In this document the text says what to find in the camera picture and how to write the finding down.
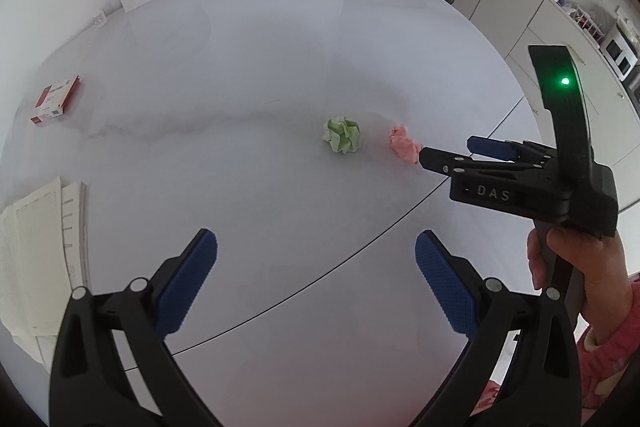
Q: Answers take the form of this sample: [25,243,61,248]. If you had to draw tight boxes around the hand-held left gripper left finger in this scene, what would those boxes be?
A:
[49,228,218,427]

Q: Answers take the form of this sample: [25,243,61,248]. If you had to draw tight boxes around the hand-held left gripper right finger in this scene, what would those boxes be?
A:
[410,230,584,427]

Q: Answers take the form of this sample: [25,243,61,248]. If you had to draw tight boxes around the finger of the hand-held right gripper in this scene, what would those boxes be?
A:
[467,135,557,162]
[420,147,502,178]

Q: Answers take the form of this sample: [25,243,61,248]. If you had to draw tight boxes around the pink paper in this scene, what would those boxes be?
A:
[389,124,424,166]

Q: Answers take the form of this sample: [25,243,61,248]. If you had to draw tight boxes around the person's right forearm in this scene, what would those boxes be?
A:
[575,307,639,409]

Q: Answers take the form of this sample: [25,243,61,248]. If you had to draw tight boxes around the person's right hand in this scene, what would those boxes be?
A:
[527,226,631,339]

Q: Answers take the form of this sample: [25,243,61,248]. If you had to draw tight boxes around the crumpled green paper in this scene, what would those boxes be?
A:
[321,117,362,154]

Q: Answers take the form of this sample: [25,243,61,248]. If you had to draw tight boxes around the white printed paper stack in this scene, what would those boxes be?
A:
[60,181,89,290]

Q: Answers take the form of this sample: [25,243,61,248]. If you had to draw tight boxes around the white microwave oven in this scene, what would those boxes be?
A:
[602,19,640,80]

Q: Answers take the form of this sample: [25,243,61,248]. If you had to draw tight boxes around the shelf clutter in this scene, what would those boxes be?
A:
[550,0,607,44]

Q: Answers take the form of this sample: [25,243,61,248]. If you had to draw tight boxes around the cream printed form sheets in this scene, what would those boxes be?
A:
[0,177,65,365]

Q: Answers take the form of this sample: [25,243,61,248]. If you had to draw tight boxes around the red and white box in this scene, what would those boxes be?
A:
[30,76,81,126]

